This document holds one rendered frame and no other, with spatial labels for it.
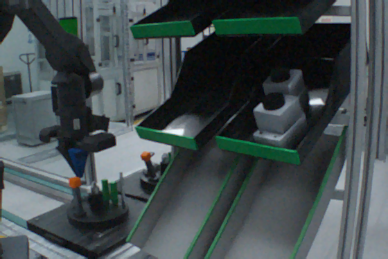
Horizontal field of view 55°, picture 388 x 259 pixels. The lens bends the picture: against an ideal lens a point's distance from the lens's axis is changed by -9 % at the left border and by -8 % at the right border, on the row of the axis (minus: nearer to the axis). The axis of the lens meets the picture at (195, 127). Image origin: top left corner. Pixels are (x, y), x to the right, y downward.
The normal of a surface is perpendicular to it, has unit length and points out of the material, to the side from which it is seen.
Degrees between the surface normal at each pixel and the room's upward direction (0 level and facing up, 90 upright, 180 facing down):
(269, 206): 45
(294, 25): 115
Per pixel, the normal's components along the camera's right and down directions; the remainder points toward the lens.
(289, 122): 0.68, 0.18
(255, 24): -0.61, 0.58
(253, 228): -0.51, -0.56
